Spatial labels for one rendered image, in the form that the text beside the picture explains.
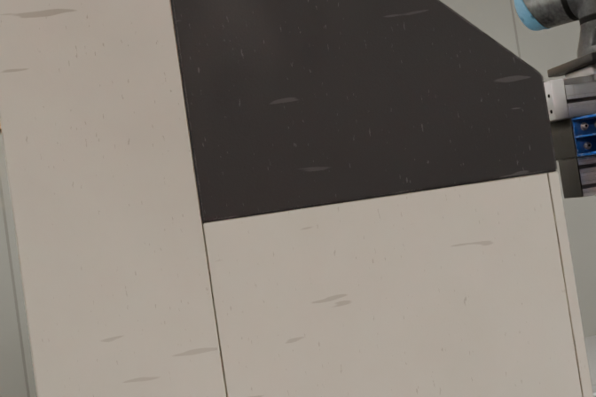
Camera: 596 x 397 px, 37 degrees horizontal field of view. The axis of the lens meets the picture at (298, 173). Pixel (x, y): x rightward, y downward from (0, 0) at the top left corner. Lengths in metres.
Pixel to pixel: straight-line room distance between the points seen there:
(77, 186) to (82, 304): 0.18
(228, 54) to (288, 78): 0.10
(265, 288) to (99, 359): 0.27
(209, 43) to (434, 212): 0.44
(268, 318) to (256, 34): 0.44
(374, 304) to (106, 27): 0.60
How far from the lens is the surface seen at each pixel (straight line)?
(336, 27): 1.44
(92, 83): 1.41
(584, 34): 2.21
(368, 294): 1.42
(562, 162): 2.16
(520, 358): 1.50
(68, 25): 1.43
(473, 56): 1.48
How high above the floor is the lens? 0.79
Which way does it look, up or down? 2 degrees up
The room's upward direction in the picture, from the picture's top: 8 degrees counter-clockwise
